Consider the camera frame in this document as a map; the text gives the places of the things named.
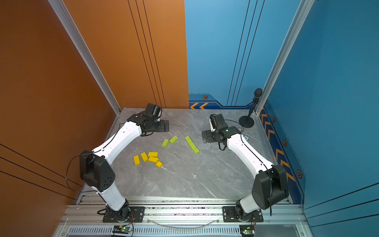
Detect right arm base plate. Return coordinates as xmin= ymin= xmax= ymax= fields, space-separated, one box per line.
xmin=222 ymin=206 xmax=264 ymax=223

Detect green circuit board right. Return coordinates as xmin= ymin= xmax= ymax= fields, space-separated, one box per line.
xmin=239 ymin=225 xmax=255 ymax=237

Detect yellow long block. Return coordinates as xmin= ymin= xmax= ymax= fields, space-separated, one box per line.
xmin=133 ymin=155 xmax=141 ymax=166
xmin=148 ymin=157 xmax=159 ymax=163
xmin=141 ymin=152 xmax=149 ymax=162
xmin=148 ymin=152 xmax=159 ymax=159

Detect green circuit board left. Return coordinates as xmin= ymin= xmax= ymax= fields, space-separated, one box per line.
xmin=112 ymin=225 xmax=133 ymax=236

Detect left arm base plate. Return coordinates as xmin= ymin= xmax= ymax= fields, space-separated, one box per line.
xmin=102 ymin=206 xmax=145 ymax=223

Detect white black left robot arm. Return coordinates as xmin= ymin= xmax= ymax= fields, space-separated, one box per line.
xmin=79 ymin=113 xmax=169 ymax=222

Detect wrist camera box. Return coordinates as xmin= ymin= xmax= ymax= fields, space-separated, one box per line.
xmin=144 ymin=103 xmax=162 ymax=120
xmin=209 ymin=114 xmax=228 ymax=132

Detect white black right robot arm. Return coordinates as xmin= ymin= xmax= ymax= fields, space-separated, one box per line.
xmin=202 ymin=126 xmax=289 ymax=222

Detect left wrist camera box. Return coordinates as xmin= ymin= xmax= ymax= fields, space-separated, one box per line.
xmin=144 ymin=103 xmax=162 ymax=120

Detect green circuit board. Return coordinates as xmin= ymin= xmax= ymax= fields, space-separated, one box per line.
xmin=112 ymin=225 xmax=133 ymax=236
xmin=239 ymin=225 xmax=255 ymax=237

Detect black microphone stand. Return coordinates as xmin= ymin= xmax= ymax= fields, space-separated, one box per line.
xmin=239 ymin=88 xmax=263 ymax=128

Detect aluminium front rail frame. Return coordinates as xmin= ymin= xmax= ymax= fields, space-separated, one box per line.
xmin=55 ymin=195 xmax=312 ymax=237

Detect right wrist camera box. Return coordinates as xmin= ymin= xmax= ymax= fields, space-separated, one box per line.
xmin=209 ymin=114 xmax=228 ymax=132

